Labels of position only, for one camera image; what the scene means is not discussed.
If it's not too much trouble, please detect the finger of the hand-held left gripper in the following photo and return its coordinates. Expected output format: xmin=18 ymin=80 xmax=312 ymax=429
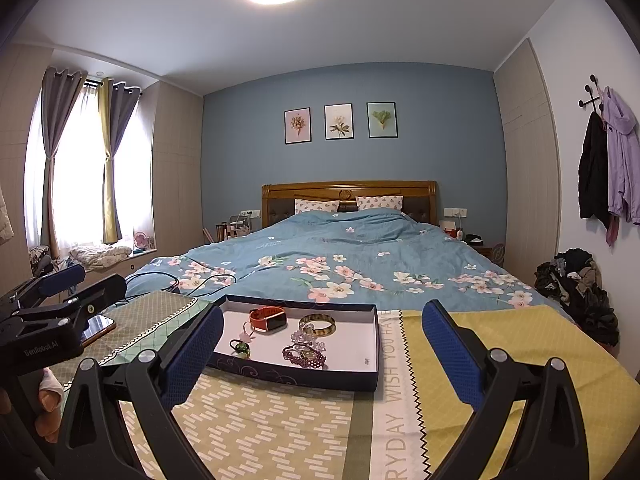
xmin=61 ymin=274 xmax=128 ymax=346
xmin=0 ymin=262 xmax=87 ymax=311

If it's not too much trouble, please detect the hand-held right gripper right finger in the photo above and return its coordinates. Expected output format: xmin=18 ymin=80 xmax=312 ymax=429
xmin=421 ymin=300 xmax=591 ymax=480

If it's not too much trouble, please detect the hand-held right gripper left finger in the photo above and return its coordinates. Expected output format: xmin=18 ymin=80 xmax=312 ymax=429
xmin=55 ymin=304 xmax=226 ymax=480

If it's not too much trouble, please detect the orange wrist watch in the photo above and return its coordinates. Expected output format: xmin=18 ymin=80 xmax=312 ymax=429
xmin=249 ymin=306 xmax=288 ymax=333

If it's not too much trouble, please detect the dark blue box white inside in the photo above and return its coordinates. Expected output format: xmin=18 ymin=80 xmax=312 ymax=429
xmin=204 ymin=294 xmax=381 ymax=392

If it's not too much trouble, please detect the dark purple woven bead bracelet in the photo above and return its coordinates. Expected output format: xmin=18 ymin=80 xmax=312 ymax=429
xmin=282 ymin=344 xmax=328 ymax=371

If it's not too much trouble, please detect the pale purple crystal bead bracelet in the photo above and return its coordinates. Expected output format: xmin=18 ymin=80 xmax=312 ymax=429
xmin=290 ymin=329 xmax=328 ymax=353

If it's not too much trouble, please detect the amber bangle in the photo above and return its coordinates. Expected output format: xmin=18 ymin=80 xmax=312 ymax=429
xmin=299 ymin=313 xmax=337 ymax=339

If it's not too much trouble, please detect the person's left hand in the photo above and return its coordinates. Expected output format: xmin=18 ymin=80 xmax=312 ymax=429
xmin=35 ymin=367 xmax=66 ymax=438

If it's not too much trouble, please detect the dark patterned cloth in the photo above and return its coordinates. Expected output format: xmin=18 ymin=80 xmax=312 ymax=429
xmin=27 ymin=245 xmax=55 ymax=276

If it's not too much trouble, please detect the white crumpled blanket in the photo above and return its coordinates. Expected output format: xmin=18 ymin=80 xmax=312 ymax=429
xmin=69 ymin=243 xmax=133 ymax=268

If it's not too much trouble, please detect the smartphone with orange case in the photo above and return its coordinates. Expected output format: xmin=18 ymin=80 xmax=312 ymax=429
xmin=80 ymin=314 xmax=118 ymax=346

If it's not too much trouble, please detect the patchwork printed bed sheet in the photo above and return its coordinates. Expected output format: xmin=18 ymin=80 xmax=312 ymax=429
xmin=47 ymin=290 xmax=628 ymax=480

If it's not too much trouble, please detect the wooden nightstand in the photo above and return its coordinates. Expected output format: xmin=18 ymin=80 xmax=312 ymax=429
xmin=470 ymin=242 xmax=506 ymax=261

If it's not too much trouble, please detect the white sheer curtain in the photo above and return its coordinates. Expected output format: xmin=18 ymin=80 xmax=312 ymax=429
xmin=25 ymin=80 xmax=156 ymax=256

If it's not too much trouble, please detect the beige wardrobe beside window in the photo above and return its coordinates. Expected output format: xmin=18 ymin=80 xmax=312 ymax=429
xmin=150 ymin=80 xmax=206 ymax=256

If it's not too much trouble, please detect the clear desktop organizer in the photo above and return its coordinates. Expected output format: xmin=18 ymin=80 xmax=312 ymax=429
xmin=227 ymin=212 xmax=253 ymax=236

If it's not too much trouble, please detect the grey and yellow curtain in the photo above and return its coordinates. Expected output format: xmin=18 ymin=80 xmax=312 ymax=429
xmin=40 ymin=66 xmax=88 ymax=246
xmin=98 ymin=79 xmax=142 ymax=245

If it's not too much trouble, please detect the blue floral duvet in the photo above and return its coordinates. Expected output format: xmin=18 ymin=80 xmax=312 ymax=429
xmin=125 ymin=209 xmax=571 ymax=321

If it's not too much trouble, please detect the pile of dark clothes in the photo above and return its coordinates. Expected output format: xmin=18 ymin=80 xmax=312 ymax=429
xmin=534 ymin=247 xmax=621 ymax=346

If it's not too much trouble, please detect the dotted white pillow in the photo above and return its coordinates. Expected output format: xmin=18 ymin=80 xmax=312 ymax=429
xmin=294 ymin=199 xmax=341 ymax=216
xmin=355 ymin=196 xmax=405 ymax=212

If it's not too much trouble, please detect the wooden headboard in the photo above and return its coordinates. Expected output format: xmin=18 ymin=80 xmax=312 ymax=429
xmin=261 ymin=181 xmax=438 ymax=231

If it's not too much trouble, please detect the beige wardrobe beside coat rack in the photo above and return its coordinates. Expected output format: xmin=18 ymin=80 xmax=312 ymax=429
xmin=492 ymin=37 xmax=561 ymax=281

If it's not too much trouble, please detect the black curtain rod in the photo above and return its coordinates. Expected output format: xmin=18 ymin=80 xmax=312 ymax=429
xmin=84 ymin=77 xmax=146 ymax=92

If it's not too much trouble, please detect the framed green leaf picture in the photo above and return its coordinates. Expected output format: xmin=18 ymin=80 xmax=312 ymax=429
xmin=366 ymin=101 xmax=398 ymax=139

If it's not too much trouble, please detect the framed white flower picture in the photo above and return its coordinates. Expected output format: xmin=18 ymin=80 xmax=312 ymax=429
xmin=324 ymin=103 xmax=354 ymax=141

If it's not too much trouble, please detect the framed pink flower picture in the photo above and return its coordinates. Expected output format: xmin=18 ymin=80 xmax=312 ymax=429
xmin=284 ymin=107 xmax=312 ymax=145

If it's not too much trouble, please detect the purple jacket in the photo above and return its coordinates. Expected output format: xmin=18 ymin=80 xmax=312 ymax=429
xmin=602 ymin=86 xmax=640 ymax=226

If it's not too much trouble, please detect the black cable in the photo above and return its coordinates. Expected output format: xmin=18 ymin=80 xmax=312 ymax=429
xmin=125 ymin=271 xmax=182 ymax=296
xmin=180 ymin=267 xmax=238 ymax=291

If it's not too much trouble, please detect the black wall coat rack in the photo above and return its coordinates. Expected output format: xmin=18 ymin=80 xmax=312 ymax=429
xmin=577 ymin=75 xmax=608 ymax=111

